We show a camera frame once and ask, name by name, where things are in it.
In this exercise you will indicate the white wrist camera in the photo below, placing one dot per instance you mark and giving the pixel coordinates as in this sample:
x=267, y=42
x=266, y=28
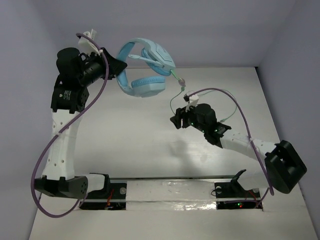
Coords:
x=86, y=45
x=191, y=99

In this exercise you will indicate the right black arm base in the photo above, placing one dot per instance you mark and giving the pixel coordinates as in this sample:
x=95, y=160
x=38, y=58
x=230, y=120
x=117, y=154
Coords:
x=230, y=195

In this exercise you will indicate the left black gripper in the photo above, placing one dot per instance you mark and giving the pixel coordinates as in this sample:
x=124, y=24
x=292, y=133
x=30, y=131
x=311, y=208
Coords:
x=106, y=63

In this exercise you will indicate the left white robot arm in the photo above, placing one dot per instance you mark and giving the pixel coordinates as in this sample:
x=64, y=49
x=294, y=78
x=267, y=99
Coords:
x=68, y=103

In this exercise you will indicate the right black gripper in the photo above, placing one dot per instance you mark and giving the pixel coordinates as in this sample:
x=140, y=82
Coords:
x=181, y=113

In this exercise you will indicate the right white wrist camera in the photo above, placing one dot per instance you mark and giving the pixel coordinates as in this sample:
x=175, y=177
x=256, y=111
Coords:
x=191, y=99

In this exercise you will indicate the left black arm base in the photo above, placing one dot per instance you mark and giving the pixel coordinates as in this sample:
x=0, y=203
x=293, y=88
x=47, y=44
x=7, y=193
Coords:
x=112, y=197

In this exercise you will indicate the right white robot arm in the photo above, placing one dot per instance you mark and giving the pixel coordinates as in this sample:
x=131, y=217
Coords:
x=281, y=166

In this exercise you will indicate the silver taped rail cover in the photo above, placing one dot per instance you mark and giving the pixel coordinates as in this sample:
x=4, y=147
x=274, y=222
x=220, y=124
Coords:
x=170, y=195

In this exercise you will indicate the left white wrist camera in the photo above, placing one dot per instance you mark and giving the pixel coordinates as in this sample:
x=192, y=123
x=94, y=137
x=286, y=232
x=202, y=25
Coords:
x=86, y=45

